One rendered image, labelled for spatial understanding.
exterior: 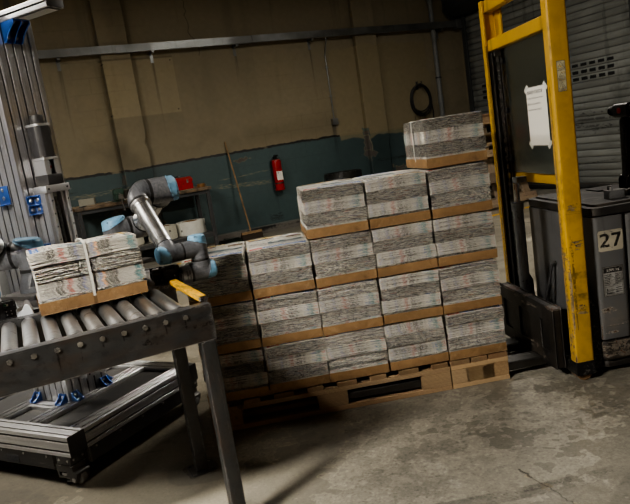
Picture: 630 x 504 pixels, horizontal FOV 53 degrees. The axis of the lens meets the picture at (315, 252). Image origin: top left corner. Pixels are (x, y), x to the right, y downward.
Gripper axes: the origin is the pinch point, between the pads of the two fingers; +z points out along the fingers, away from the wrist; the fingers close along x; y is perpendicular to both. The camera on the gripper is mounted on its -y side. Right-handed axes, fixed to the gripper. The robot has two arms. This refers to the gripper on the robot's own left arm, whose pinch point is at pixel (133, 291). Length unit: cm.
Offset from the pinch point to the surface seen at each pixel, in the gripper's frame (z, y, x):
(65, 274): 24.8, 15.5, 22.7
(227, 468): -10, -55, 62
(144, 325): 8, 0, 63
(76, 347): 28, -1, 62
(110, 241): 7.5, 23.9, 22.3
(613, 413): -164, -78, 87
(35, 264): 33.5, 21.1, 22.6
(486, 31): -207, 92, -11
